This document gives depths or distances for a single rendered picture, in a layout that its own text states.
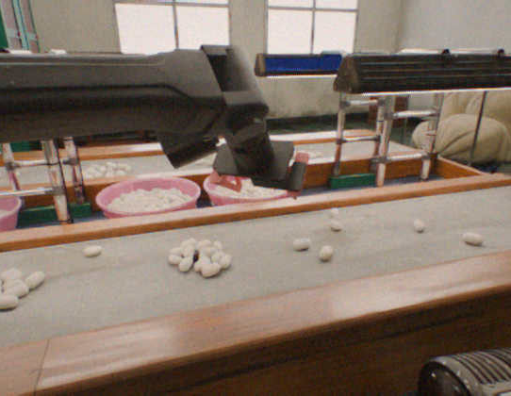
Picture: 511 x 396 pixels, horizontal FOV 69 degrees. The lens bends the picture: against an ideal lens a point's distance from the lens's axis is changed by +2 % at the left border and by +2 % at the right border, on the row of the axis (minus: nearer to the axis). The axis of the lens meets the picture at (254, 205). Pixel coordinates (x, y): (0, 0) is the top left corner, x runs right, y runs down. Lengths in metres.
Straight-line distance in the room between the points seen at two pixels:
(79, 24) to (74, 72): 5.39
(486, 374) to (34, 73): 0.51
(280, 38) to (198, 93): 5.85
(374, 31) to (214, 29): 2.72
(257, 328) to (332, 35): 6.21
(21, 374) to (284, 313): 0.34
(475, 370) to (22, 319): 0.62
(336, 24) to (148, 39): 2.90
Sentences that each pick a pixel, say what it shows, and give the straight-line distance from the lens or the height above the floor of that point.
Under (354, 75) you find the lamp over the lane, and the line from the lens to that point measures 0.77.
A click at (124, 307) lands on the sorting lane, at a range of 0.65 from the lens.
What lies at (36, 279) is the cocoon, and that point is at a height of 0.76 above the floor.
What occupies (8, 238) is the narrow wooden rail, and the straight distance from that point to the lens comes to 0.91.
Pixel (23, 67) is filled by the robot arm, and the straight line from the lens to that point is 0.31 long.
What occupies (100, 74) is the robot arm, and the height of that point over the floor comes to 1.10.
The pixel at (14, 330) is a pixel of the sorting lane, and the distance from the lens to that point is 0.67.
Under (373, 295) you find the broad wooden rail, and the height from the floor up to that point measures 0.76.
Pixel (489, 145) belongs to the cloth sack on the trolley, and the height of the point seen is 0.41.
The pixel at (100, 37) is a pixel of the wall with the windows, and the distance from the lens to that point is 5.68.
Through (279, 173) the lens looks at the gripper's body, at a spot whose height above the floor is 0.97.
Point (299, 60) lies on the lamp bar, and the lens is 1.34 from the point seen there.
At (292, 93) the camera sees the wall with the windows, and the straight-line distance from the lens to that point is 6.32.
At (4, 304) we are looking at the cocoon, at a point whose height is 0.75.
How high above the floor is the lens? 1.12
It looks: 23 degrees down
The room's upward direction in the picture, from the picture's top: straight up
